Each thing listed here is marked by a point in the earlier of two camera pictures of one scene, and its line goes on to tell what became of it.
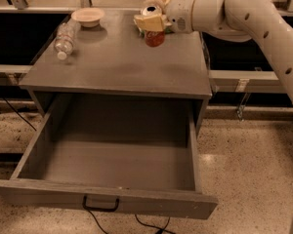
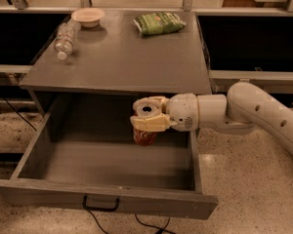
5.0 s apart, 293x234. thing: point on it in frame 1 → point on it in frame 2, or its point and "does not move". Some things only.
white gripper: (179, 13) → (183, 110)
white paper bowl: (88, 17) does not move
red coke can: (154, 38) → (145, 137)
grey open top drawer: (129, 156) does not move
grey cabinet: (111, 84) does not move
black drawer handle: (103, 209) does not move
